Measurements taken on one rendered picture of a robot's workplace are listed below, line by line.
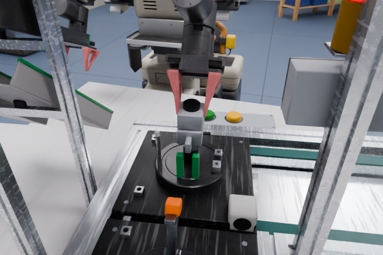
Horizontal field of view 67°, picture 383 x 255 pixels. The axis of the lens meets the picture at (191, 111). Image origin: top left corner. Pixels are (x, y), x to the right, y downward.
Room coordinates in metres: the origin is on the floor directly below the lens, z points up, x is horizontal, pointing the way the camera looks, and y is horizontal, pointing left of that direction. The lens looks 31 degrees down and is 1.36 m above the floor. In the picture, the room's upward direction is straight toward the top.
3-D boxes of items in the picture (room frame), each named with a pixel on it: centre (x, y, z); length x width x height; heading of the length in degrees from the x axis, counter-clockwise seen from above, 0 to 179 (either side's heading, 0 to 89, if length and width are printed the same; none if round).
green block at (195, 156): (0.39, -0.01, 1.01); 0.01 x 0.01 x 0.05; 83
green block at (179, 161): (0.39, 0.02, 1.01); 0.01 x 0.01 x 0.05; 83
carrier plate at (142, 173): (0.44, 0.00, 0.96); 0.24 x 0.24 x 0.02; 83
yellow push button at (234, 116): (0.64, -0.11, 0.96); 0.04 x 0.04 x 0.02
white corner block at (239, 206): (0.33, -0.08, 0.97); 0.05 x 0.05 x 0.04; 83
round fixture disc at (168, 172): (0.44, 0.00, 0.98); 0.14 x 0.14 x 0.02
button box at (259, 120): (0.64, -0.11, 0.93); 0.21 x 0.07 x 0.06; 83
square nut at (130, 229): (0.29, 0.10, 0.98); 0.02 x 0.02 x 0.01; 83
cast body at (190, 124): (0.43, 0.00, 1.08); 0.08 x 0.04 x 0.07; 173
